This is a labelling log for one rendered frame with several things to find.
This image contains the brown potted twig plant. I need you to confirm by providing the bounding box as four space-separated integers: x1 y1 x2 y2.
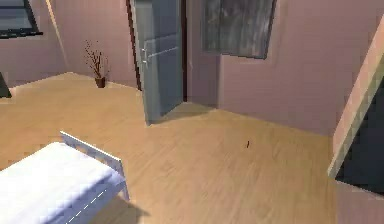
83 39 112 89

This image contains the dark furniture corner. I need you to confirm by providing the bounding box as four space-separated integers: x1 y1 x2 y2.
0 71 13 99

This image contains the black framed window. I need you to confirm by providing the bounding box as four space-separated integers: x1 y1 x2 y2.
0 0 44 40

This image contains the grey room door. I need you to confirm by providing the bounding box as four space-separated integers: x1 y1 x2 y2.
129 0 185 126

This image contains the white bed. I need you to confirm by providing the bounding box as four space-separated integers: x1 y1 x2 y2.
0 130 131 224

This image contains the silver door handle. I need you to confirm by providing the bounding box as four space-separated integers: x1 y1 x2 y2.
141 47 149 70

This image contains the grey framed wall picture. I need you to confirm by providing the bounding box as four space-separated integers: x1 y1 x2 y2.
200 0 278 61

